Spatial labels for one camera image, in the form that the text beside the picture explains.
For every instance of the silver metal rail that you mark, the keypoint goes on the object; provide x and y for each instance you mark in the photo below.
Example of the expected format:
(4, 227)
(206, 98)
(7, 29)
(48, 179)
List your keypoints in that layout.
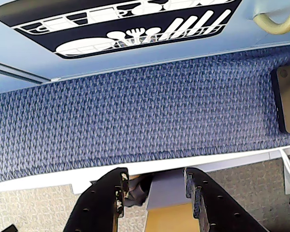
(17, 72)

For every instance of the yellow wooden board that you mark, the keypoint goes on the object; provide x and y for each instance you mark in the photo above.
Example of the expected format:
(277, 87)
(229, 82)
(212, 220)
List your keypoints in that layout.
(169, 220)

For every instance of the small black object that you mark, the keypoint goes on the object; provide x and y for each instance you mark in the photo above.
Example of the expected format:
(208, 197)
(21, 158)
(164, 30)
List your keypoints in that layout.
(8, 229)

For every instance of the grey box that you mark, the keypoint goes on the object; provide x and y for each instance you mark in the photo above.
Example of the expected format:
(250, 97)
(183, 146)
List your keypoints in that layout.
(166, 191)

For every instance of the blue woven mat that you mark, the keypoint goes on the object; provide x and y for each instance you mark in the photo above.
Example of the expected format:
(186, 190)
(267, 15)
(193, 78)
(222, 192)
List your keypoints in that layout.
(135, 116)

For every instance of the black white dish rack sticker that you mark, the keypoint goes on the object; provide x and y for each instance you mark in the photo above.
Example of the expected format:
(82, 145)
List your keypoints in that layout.
(125, 26)

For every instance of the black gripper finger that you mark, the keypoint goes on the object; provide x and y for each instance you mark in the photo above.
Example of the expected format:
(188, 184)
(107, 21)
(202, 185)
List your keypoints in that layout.
(99, 203)
(220, 205)

